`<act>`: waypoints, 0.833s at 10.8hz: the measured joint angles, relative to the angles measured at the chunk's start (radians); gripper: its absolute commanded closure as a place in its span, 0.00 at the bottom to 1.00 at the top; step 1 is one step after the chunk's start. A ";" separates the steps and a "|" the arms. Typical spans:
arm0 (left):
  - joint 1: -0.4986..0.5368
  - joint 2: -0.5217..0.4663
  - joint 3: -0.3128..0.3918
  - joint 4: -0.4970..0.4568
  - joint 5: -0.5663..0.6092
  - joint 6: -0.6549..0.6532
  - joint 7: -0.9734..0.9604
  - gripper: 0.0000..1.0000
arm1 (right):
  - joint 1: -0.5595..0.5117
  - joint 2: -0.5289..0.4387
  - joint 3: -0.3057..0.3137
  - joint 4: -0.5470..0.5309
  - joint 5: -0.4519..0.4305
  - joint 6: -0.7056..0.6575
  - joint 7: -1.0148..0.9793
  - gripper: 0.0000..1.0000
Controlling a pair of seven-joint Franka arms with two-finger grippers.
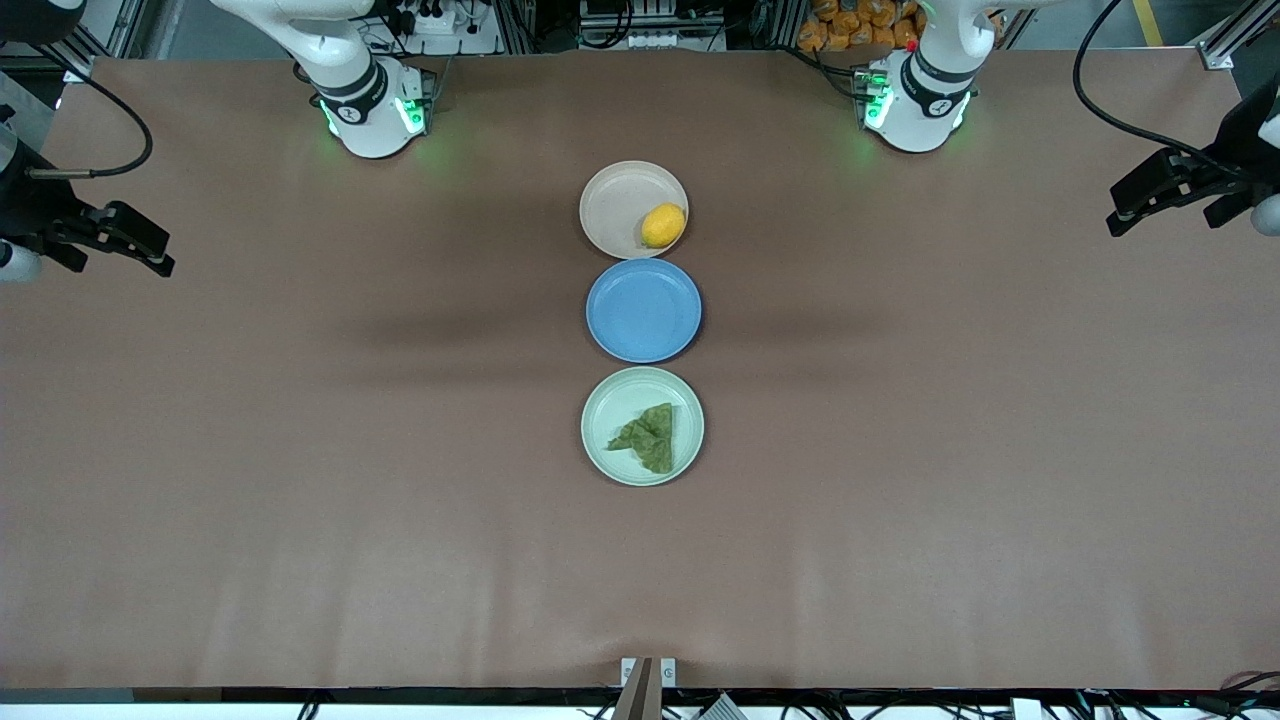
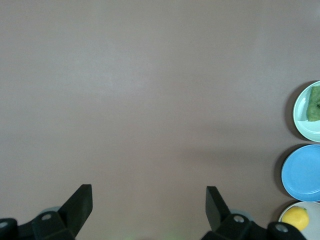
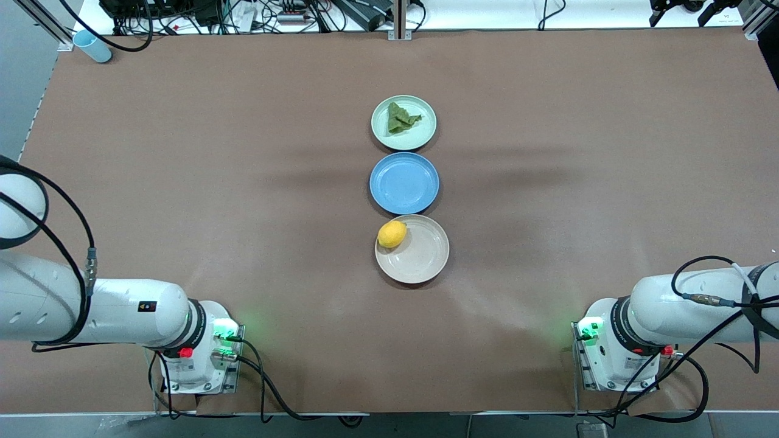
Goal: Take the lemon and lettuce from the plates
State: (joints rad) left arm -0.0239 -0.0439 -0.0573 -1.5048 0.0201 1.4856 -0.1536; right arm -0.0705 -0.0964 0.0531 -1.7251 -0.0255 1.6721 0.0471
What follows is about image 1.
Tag yellow lemon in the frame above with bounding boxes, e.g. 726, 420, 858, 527
641, 203, 687, 249

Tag green lettuce leaf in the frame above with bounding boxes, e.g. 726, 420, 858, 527
606, 402, 677, 475

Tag bag of orange fruits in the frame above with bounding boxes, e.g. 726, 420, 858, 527
797, 0, 926, 53

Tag brown table cover mat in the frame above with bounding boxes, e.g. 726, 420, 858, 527
0, 50, 1280, 691

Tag white power strip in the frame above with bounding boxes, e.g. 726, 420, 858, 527
385, 0, 501, 56

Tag beige round plate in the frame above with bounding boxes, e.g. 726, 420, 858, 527
579, 160, 690, 260

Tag pale green round plate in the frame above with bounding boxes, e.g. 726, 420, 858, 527
581, 366, 706, 488

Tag blue round plate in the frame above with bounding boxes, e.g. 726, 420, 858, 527
586, 258, 703, 364

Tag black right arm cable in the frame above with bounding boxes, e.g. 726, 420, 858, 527
25, 45, 155, 181

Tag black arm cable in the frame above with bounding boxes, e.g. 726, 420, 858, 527
25, 45, 155, 181
1072, 0, 1216, 161

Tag aluminium frame profile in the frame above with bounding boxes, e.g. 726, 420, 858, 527
0, 0, 151, 83
1195, 0, 1280, 71

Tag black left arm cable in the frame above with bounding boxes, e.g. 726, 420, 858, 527
1072, 0, 1216, 161

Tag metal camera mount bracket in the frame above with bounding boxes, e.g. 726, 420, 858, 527
620, 657, 677, 720

